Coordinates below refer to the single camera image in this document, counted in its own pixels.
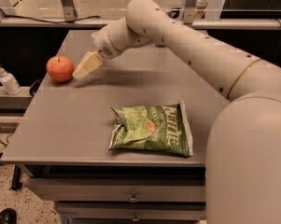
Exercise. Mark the grey lower drawer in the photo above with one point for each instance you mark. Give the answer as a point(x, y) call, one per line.
point(129, 211)

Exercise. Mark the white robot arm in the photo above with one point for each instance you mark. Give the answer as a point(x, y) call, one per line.
point(243, 153)

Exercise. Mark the metal bracket right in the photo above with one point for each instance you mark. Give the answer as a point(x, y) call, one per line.
point(189, 11)

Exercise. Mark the grey drawer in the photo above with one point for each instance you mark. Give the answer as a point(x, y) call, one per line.
point(116, 190)
point(129, 211)

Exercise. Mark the red apple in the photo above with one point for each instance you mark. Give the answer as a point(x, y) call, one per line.
point(60, 68)

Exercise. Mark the metal bracket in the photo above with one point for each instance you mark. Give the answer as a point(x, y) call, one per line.
point(69, 10)
point(189, 11)

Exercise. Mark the white pump bottle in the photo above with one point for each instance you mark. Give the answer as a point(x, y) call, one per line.
point(9, 82)

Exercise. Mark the black shoe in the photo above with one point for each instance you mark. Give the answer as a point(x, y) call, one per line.
point(8, 216)

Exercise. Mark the grey top drawer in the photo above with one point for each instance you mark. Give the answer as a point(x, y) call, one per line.
point(116, 190)

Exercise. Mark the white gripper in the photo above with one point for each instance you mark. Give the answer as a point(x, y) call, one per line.
point(103, 44)

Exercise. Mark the green jalapeno chip bag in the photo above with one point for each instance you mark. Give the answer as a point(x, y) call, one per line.
point(158, 128)

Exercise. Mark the metal bracket left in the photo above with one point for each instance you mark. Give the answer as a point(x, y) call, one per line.
point(69, 10)

